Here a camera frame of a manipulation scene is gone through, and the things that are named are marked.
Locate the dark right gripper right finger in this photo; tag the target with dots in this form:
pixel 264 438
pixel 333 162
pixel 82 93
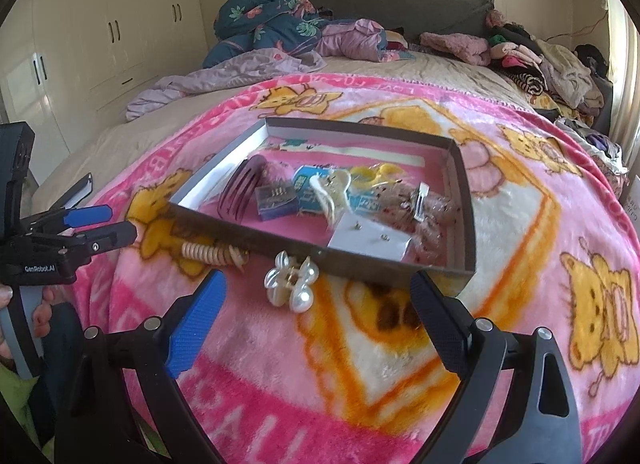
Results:
pixel 445 320

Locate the pile of clothes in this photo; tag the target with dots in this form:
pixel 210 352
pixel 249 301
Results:
pixel 573 82

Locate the dark floral quilt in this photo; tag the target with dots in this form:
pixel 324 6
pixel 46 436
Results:
pixel 292 26

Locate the pink folded garment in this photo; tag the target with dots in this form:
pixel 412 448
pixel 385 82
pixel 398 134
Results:
pixel 467 48

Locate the cream window curtain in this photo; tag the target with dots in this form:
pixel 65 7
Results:
pixel 624 73

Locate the cream wardrobe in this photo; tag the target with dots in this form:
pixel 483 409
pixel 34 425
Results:
pixel 70 67

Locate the pink purple jacket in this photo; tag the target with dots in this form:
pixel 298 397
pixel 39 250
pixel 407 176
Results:
pixel 361 39

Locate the box of bobby pins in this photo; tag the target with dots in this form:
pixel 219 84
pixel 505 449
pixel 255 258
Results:
pixel 276 200

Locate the pink cartoon bear blanket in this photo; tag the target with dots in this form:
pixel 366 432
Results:
pixel 353 380

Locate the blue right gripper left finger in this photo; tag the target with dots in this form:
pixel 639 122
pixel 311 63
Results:
pixel 189 321

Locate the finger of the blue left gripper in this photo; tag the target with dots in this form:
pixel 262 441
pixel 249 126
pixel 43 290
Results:
pixel 87 216

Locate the white round claw clip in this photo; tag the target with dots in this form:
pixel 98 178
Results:
pixel 331 192

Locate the pearl flower claw clip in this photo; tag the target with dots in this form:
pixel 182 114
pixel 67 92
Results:
pixel 289 283

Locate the white earring card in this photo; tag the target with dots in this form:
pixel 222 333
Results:
pixel 359 235

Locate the pink fluffy hair clip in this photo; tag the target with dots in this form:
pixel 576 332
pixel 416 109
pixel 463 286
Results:
pixel 274 172

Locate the mauve large hair clip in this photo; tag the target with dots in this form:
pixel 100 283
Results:
pixel 239 189

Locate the shallow grey cardboard box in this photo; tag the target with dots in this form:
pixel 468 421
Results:
pixel 365 202

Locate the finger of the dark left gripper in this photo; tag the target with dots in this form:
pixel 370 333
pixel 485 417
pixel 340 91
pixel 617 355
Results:
pixel 103 239

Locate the grey bed headboard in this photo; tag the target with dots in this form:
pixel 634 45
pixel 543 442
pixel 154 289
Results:
pixel 415 17

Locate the lilac crumpled blanket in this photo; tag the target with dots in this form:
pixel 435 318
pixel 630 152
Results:
pixel 252 67

